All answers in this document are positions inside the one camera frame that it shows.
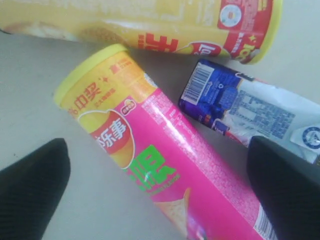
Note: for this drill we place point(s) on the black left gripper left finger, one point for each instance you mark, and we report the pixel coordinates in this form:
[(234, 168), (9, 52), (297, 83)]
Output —
[(31, 189)]

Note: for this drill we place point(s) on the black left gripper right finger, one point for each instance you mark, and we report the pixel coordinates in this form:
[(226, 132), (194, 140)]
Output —
[(288, 188)]

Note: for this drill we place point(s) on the white purple milk carton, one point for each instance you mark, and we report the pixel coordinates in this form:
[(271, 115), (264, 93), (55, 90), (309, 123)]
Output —
[(241, 107)]

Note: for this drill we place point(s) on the pink chips can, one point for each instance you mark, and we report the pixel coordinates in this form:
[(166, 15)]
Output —
[(149, 138)]

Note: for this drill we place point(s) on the yellow chips can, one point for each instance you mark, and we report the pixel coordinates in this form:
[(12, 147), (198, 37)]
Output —
[(241, 30)]

